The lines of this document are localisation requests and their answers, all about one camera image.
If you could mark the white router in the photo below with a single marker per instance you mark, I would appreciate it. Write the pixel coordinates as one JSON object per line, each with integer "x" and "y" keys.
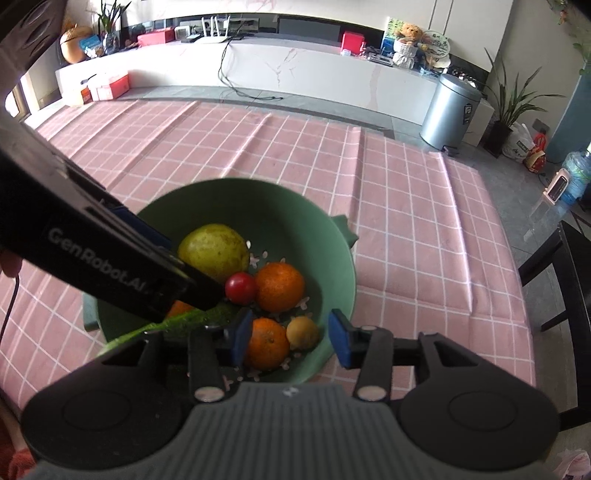
{"x": 213, "y": 34}

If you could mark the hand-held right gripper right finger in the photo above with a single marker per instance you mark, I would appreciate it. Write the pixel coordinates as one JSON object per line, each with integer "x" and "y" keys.
{"x": 342, "y": 339}

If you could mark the red bag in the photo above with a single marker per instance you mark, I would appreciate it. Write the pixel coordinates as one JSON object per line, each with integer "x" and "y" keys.
{"x": 536, "y": 154}

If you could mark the green pear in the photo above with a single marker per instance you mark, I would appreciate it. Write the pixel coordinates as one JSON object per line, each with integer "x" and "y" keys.
{"x": 214, "y": 251}

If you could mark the blue packet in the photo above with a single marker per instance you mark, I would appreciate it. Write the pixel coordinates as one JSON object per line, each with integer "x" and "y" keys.
{"x": 91, "y": 43}

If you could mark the small brown fruit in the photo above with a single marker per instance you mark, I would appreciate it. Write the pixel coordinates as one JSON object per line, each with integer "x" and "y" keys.
{"x": 303, "y": 333}

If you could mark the small red box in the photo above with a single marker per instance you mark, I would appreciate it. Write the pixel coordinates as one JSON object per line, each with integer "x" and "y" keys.
{"x": 352, "y": 42}

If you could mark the blue landscape picture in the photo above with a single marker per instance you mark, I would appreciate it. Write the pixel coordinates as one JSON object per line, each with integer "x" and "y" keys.
{"x": 392, "y": 34}

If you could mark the hanging green vine plant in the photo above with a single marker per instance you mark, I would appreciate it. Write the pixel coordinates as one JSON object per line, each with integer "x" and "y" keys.
{"x": 575, "y": 18}

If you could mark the white plastic bag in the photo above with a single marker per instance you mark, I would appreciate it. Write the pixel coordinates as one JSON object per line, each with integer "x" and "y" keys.
{"x": 517, "y": 143}

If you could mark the person's left hand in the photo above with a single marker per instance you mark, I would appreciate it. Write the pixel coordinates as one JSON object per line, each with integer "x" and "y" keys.
{"x": 9, "y": 265}

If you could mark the brown teddy bear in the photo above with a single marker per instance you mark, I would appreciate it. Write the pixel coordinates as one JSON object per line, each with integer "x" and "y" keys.
{"x": 410, "y": 33}

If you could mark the silver pedal trash can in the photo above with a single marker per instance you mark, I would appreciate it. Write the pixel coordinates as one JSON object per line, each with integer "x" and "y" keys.
{"x": 450, "y": 113}

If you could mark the orange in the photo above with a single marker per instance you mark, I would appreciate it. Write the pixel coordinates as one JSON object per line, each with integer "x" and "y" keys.
{"x": 179, "y": 309}
{"x": 279, "y": 287}
{"x": 268, "y": 344}

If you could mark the potted plant in glass vase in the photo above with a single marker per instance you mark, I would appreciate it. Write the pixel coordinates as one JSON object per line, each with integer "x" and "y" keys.
{"x": 111, "y": 27}

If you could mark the green colander bowl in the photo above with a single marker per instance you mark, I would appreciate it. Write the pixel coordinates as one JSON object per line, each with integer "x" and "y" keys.
{"x": 295, "y": 230}

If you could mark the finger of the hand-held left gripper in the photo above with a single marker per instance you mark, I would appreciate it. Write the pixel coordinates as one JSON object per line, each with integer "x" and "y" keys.
{"x": 205, "y": 290}
{"x": 147, "y": 228}

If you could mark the pink fluffy cloth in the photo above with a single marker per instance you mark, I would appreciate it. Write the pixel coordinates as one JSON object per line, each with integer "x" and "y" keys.
{"x": 572, "y": 466}

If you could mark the pink checked tablecloth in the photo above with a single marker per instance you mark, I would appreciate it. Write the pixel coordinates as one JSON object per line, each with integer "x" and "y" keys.
{"x": 415, "y": 230}

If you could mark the pink gift boxes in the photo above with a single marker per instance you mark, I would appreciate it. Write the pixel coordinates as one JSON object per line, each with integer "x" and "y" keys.
{"x": 110, "y": 87}

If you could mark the blue water jug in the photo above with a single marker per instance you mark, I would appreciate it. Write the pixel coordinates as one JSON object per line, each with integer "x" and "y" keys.
{"x": 577, "y": 180}

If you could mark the tall-leaf potted plant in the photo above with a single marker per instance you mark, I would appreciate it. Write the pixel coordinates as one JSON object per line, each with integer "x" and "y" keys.
{"x": 501, "y": 134}

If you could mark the white marble media cabinet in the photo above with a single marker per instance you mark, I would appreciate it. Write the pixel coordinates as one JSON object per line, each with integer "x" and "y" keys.
{"x": 300, "y": 69}

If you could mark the long red box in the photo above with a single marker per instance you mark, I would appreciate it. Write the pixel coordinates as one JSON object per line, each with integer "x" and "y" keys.
{"x": 157, "y": 38}

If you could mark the orange-red fleece cloth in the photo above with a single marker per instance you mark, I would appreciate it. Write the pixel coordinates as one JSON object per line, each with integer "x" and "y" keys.
{"x": 14, "y": 452}

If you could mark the green cucumber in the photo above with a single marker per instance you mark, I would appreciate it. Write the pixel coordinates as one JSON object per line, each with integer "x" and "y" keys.
{"x": 184, "y": 321}

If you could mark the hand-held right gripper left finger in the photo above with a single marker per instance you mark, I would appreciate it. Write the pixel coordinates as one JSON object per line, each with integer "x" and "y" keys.
{"x": 242, "y": 337}

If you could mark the round paper fan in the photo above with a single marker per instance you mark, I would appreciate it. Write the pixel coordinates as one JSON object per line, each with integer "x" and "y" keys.
{"x": 436, "y": 46}

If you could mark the black chair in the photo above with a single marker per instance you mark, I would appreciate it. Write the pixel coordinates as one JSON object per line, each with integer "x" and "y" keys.
{"x": 575, "y": 300}

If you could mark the orange carton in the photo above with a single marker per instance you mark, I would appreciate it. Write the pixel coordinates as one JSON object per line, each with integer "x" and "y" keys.
{"x": 84, "y": 94}

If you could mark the red cherry tomato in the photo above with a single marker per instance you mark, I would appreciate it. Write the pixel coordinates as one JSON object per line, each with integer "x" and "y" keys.
{"x": 241, "y": 288}

